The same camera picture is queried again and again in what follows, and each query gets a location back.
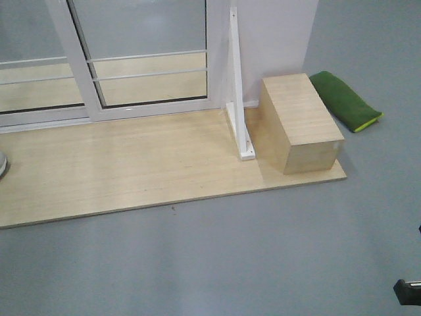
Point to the light wooden base platform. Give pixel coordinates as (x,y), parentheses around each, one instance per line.
(77,171)

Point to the grey round robot base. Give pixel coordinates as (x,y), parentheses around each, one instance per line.
(4,164)

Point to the white framed sliding glass door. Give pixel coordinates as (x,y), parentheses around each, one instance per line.
(144,58)

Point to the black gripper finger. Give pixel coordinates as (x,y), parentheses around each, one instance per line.
(408,293)

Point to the green sandbag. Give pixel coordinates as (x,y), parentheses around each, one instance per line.
(343,102)

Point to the light wooden box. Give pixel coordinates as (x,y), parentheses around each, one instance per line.
(304,134)

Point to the white triangular support bracket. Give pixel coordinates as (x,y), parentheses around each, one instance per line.
(234,102)

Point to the white fixed glass door panel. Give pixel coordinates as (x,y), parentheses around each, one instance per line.
(37,83)

